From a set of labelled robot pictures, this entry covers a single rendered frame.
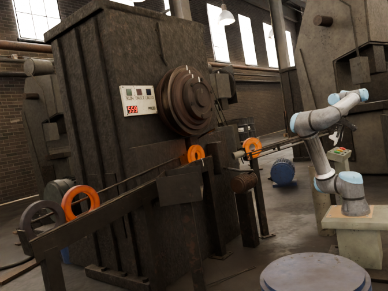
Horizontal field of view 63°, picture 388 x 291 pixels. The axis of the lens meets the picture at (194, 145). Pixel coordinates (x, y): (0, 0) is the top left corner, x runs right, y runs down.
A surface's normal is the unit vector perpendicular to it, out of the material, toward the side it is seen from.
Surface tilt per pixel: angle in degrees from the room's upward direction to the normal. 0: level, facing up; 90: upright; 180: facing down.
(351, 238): 90
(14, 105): 90
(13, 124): 90
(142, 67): 90
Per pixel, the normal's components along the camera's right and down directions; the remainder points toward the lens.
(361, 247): -0.54, 0.13
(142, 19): 0.77, -0.09
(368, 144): -0.79, 0.16
